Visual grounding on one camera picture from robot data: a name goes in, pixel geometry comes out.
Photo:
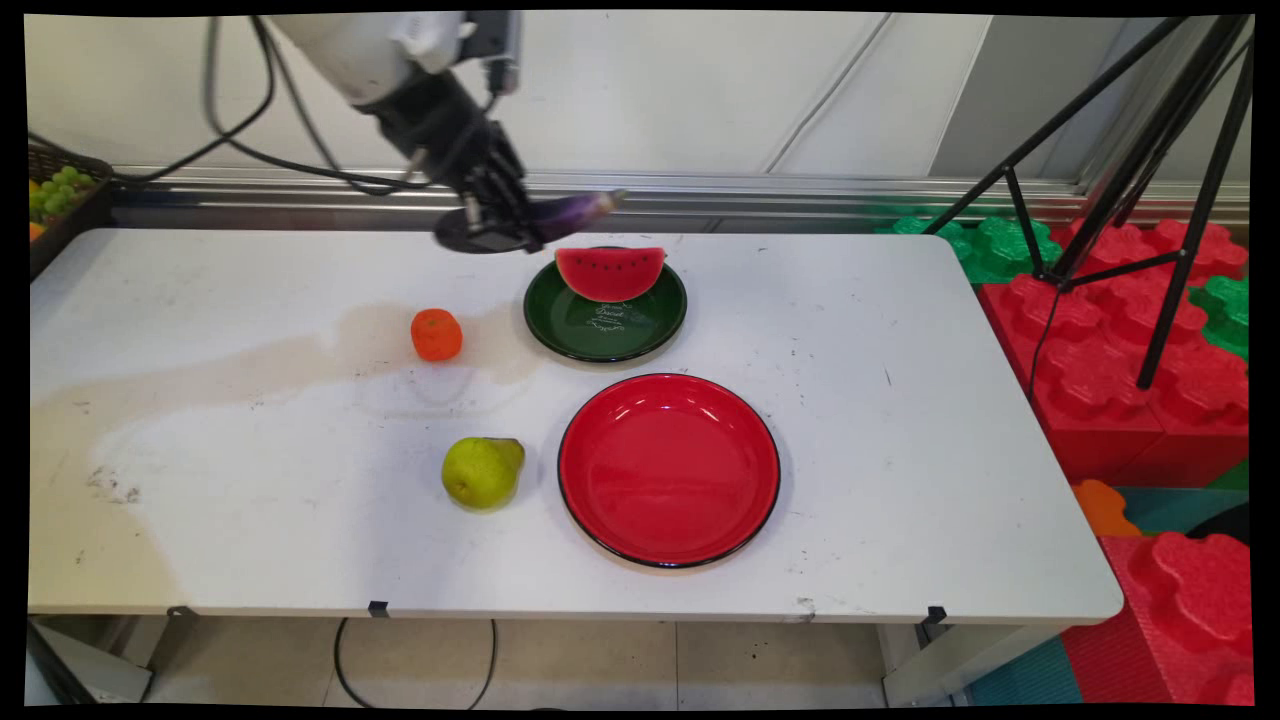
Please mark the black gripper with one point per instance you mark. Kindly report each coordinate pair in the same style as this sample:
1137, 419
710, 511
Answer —
440, 120

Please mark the purple toy eggplant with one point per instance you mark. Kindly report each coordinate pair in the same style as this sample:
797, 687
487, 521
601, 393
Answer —
580, 208

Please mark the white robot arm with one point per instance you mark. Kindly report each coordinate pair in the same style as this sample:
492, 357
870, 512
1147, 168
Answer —
330, 50

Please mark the black round disc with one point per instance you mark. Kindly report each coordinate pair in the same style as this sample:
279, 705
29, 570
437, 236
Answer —
452, 238

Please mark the red watermelon slice toy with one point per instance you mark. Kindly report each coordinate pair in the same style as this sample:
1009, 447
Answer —
610, 272

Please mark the orange toy tangerine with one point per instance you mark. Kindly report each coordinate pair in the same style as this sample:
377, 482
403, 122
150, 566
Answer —
436, 335

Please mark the dark green plate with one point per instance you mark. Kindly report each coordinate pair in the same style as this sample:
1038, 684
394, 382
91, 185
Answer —
605, 325

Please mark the green yellow toy pear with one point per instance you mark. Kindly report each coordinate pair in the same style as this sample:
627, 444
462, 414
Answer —
480, 472

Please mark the red plate black rim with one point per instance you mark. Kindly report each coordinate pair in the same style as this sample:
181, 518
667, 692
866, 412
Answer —
668, 470

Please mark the dark wicker basket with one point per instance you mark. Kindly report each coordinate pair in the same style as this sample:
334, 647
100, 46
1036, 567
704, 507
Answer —
70, 230

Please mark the green toy grapes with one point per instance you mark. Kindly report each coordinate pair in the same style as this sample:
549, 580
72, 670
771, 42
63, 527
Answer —
60, 188

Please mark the green foam block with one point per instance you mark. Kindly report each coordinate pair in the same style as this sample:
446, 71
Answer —
1228, 315
985, 245

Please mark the white table leg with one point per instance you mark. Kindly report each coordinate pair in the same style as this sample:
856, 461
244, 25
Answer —
960, 660
90, 665

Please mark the large red foam block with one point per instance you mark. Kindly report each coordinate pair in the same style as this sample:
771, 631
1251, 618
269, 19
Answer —
1110, 370

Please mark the black tripod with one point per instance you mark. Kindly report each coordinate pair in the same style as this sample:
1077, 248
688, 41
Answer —
1150, 140

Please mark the orange foam piece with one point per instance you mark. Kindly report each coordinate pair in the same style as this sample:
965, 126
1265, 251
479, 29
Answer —
1102, 508

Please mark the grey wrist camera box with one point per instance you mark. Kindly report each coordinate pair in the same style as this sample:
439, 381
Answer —
495, 45

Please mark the aluminium wall rail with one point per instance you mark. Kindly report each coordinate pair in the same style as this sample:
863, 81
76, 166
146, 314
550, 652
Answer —
800, 195

